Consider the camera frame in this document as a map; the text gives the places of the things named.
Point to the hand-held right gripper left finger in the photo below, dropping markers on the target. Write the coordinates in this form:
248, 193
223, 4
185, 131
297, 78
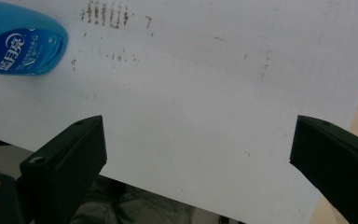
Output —
65, 161

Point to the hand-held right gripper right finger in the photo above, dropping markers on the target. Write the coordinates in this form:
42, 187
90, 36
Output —
338, 161

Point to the grey cloth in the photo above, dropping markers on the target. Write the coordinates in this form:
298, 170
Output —
130, 202

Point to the blue detergent bottle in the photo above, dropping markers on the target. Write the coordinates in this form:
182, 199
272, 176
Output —
21, 43

